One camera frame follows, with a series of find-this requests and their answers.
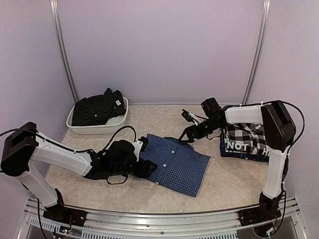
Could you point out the black white plaid folded shirt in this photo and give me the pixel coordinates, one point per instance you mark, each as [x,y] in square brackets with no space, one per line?
[244,141]

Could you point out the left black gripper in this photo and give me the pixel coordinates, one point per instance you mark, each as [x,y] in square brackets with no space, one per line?
[144,172]

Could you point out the left aluminium frame post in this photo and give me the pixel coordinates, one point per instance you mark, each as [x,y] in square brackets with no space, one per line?
[62,49]

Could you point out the black striped shirt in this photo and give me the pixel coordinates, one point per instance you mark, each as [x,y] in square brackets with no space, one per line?
[98,109]

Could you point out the right aluminium frame post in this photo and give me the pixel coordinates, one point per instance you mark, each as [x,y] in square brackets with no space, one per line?
[258,51]

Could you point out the blue checked long sleeve shirt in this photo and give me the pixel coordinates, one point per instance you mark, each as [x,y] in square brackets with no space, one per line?
[179,166]

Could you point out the aluminium frame post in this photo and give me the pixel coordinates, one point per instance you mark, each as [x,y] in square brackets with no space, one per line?
[62,49]
[258,51]

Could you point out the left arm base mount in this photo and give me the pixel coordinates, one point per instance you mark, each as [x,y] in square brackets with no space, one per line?
[63,214]

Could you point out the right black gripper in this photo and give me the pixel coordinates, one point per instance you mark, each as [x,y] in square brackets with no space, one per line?
[190,130]

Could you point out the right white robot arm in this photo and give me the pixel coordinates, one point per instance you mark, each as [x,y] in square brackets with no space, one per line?
[278,131]

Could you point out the front aluminium rail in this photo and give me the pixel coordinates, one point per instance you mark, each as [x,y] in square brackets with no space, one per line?
[224,224]

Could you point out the white plastic basket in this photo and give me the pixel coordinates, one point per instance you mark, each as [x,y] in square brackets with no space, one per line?
[111,126]

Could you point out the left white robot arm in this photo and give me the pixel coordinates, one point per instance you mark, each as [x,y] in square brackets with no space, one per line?
[26,145]

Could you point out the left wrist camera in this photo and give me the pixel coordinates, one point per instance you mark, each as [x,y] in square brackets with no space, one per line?
[139,146]

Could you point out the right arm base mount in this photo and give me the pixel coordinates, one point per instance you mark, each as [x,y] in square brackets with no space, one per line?
[258,214]

